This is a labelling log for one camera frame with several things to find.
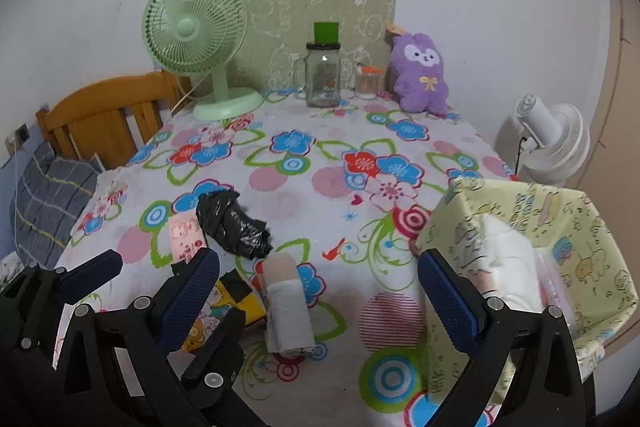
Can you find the white soft bundle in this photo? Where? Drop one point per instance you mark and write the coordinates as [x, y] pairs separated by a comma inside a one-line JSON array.
[[510, 257]]

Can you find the pink packet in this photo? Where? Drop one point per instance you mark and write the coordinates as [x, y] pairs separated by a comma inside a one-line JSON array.
[[185, 239]]

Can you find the white standing fan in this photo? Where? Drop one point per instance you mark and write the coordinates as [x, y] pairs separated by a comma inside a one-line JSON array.
[[560, 142]]

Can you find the floral tablecloth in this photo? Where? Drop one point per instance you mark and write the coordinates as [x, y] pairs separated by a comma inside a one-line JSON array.
[[325, 147]]

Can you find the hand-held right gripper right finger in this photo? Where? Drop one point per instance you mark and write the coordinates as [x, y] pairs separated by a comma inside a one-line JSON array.
[[447, 302]]

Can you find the green desk fan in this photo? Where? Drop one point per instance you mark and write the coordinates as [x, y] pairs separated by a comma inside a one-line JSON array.
[[187, 27]]

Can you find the grey plaid pillow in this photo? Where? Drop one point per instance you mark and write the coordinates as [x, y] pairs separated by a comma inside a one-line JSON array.
[[50, 197]]

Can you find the small jar orange lid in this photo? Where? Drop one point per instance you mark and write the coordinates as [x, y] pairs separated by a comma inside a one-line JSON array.
[[367, 84]]

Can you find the yellow cartoon packet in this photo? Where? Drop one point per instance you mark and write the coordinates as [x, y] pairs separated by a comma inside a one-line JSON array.
[[215, 312]]

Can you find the purple plush toy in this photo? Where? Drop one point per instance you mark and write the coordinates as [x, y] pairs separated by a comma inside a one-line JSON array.
[[420, 82]]

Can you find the black plastic bag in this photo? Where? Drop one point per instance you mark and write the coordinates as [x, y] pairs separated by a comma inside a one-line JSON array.
[[225, 222]]

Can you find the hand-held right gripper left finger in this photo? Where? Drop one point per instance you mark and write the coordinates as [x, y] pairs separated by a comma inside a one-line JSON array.
[[187, 302]]

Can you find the beige door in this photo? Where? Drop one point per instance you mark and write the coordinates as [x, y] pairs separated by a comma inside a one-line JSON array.
[[620, 107]]

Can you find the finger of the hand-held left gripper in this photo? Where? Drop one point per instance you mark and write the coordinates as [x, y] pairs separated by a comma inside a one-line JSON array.
[[92, 274], [220, 347]]

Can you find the yellow cartoon fabric storage box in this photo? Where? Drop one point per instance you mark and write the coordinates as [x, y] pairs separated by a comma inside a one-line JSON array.
[[590, 257]]

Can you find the glass jar mug green lid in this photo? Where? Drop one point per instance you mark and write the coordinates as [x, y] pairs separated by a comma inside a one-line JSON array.
[[322, 77]]

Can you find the green patterned board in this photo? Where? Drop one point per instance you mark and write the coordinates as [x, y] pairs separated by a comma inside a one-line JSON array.
[[280, 22]]

